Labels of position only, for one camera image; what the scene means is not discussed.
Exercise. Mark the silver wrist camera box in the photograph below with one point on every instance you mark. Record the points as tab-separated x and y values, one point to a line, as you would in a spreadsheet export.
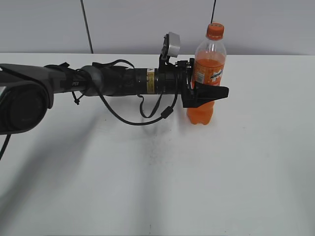
171	45

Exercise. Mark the orange bottle cap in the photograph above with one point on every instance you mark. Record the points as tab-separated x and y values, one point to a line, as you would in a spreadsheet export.
215	31

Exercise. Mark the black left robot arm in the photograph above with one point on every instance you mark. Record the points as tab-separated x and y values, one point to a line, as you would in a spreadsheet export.
27	92

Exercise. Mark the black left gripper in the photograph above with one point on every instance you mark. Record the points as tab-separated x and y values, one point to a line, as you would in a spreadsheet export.
176	79

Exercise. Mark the orange soda plastic bottle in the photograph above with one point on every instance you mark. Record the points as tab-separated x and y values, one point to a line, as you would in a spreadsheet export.
208	67

